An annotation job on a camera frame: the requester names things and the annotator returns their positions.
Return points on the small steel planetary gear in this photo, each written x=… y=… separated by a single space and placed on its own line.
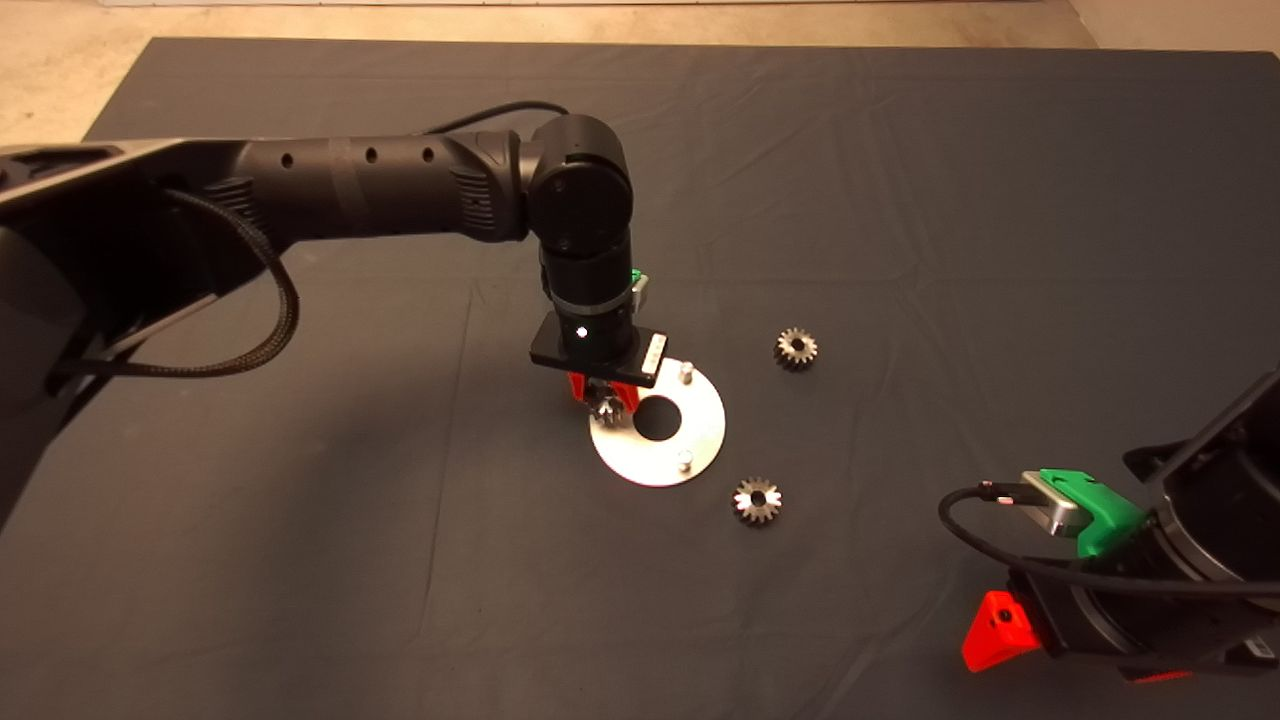
x=797 y=349
x=758 y=501
x=606 y=413

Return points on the green right camera mount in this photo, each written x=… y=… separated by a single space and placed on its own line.
x=1108 y=525

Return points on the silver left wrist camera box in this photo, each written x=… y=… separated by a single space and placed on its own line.
x=642 y=292

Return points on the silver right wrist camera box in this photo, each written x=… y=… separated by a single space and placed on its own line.
x=1052 y=505

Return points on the round metal carrier plate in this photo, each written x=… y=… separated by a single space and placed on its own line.
x=690 y=440

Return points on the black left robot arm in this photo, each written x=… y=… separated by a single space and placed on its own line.
x=360 y=185

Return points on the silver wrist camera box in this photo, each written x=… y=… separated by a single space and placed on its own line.
x=642 y=292
x=1052 y=505

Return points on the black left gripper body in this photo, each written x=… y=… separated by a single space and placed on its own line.
x=590 y=346

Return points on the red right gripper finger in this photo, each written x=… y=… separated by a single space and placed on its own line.
x=1000 y=635
x=1160 y=675

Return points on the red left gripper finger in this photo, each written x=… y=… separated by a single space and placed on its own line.
x=578 y=388
x=626 y=397

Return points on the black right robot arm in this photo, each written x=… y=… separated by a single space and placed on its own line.
x=1230 y=500

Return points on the dark grey table cloth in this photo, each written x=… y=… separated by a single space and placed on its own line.
x=800 y=150

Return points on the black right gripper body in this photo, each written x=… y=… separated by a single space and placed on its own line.
x=1110 y=620

